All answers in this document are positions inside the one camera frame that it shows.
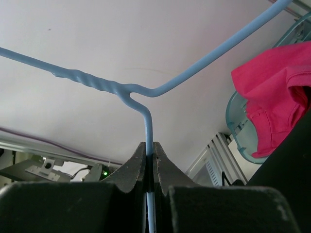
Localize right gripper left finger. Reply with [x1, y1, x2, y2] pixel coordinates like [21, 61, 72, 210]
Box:
[0, 142, 146, 233]

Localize blue hanger with black trousers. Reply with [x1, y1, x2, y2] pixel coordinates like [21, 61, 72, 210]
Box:
[0, 0, 292, 233]

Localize black trousers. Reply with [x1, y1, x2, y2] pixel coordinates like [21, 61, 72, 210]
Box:
[246, 106, 311, 233]

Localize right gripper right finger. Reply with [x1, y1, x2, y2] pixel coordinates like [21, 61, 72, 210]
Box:
[153, 142, 300, 233]

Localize aluminium hanging rail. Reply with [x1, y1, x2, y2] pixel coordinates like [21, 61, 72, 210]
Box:
[284, 0, 311, 18]

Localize pink trousers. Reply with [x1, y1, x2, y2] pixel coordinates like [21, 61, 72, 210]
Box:
[231, 41, 311, 159]

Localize teal plastic bin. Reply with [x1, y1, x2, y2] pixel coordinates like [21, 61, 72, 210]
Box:
[225, 12, 311, 165]

